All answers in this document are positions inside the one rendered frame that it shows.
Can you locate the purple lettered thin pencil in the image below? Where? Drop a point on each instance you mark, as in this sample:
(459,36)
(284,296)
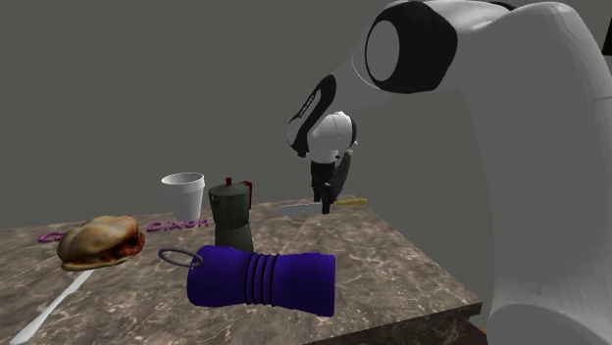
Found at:
(178,224)

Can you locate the dark green moka pot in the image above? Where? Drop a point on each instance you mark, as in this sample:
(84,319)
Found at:
(232,215)

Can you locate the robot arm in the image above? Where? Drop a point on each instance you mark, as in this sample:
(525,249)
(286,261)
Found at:
(535,167)

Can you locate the white foam cup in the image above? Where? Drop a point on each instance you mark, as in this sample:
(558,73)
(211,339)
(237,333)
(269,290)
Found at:
(184,196)

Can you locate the filled bread sandwich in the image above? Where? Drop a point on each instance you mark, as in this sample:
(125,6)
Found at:
(98,241)

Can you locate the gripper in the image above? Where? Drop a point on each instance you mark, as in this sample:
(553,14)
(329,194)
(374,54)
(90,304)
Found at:
(326,174)

